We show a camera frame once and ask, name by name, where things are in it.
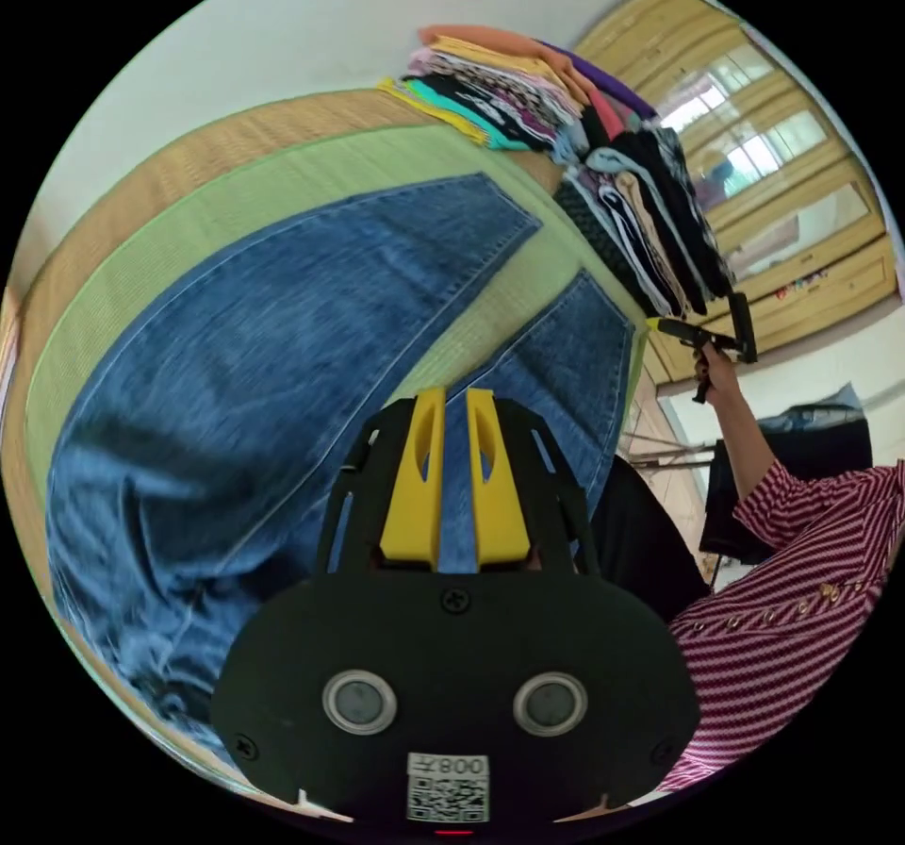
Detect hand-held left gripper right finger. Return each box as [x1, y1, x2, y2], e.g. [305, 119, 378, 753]
[464, 388, 531, 572]

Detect person's body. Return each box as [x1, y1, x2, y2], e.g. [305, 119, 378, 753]
[587, 454, 905, 798]

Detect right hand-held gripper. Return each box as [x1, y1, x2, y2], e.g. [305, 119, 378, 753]
[647, 318, 745, 406]

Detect yellow wooden cupboard with mirrors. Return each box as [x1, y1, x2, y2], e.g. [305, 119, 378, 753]
[570, 0, 900, 388]

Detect blue denim pants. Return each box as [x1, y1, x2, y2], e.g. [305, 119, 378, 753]
[45, 171, 637, 770]

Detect pile of clothes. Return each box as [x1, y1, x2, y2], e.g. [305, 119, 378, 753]
[376, 24, 741, 320]

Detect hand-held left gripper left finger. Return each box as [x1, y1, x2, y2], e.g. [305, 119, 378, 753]
[378, 386, 449, 572]

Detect person's right forearm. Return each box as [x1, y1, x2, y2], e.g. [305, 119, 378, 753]
[706, 381, 790, 508]

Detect person's right hand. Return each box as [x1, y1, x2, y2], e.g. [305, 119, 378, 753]
[696, 346, 741, 405]

